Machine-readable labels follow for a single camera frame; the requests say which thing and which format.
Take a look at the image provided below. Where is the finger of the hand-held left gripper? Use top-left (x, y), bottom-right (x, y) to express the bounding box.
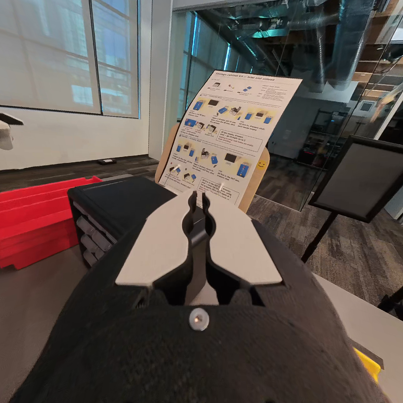
top-left (0, 113), bottom-right (24, 151)

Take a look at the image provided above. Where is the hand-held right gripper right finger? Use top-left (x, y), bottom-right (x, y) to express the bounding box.
top-left (201, 190), bottom-right (283, 306)

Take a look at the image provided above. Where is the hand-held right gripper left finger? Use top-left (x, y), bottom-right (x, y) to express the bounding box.
top-left (115, 190), bottom-right (198, 306)

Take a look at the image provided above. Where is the black drawer cabinet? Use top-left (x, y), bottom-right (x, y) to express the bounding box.
top-left (67, 176), bottom-right (197, 269)

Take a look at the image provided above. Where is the set of clear drawers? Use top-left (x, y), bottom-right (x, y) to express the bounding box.
top-left (73, 201), bottom-right (118, 267)

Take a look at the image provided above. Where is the red plastic bin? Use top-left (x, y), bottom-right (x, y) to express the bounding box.
top-left (0, 176), bottom-right (103, 270)

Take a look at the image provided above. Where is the yellow plastic bin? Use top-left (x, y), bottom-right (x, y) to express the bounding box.
top-left (352, 346), bottom-right (382, 385)

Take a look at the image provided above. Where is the glass window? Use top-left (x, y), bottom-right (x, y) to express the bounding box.
top-left (0, 0), bottom-right (140, 119)
top-left (178, 12), bottom-right (232, 112)

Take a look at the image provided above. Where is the printed instruction poster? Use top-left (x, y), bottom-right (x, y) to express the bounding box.
top-left (158, 70), bottom-right (303, 207)

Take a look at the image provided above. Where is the black framed sign stand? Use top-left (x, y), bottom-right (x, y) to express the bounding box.
top-left (301, 135), bottom-right (403, 264)

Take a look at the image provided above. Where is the dark round ceiling duct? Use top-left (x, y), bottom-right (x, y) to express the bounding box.
top-left (331, 0), bottom-right (377, 82)

